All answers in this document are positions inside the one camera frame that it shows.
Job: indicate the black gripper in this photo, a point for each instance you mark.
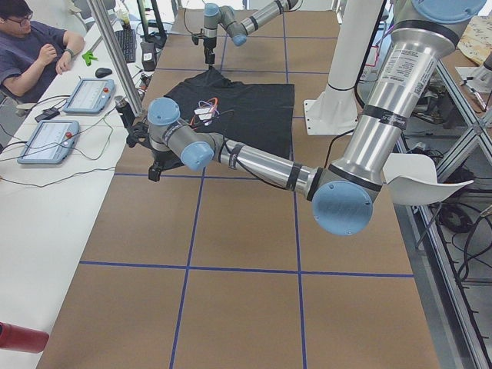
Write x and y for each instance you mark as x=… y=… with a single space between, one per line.
x=208 y=47
x=161 y=158

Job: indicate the black printed t-shirt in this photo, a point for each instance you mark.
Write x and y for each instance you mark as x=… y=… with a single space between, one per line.
x=259 y=115

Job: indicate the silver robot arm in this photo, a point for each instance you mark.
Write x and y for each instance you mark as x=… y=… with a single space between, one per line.
x=215 y=16
x=343 y=193

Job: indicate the black water bottle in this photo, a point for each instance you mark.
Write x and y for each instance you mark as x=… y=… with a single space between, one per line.
x=123 y=108

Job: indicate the black keyboard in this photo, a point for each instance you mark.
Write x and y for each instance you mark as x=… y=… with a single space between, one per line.
x=126 y=39

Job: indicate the upper blue teach pendant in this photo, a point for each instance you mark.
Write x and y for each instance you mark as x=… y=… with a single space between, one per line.
x=90 y=96

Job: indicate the blue teach pendant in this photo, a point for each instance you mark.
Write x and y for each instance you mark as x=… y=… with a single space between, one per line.
x=90 y=96
x=50 y=143

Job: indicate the black computer mouse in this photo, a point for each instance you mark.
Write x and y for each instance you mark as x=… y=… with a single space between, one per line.
x=102 y=72

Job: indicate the lower blue teach pendant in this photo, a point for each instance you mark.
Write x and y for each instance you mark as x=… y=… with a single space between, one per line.
x=50 y=143

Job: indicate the brown paper table cover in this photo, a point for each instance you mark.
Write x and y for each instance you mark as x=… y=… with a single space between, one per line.
x=218 y=270

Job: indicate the black power adapter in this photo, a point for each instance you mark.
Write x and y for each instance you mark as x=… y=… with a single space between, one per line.
x=47 y=114

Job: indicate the seated person in blue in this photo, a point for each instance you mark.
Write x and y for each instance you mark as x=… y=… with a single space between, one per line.
x=33 y=54

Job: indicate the red cylinder bottle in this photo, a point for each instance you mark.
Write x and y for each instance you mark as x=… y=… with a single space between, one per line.
x=17 y=338

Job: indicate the white plastic chair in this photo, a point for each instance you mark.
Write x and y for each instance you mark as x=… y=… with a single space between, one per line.
x=412 y=180

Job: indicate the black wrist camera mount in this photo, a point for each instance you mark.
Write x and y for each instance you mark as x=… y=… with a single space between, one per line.
x=138 y=135
x=196 y=37

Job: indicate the aluminium frame post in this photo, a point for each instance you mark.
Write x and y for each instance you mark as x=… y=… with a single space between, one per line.
x=100 y=15

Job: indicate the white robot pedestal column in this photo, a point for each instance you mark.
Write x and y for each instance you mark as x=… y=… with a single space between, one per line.
x=334 y=111

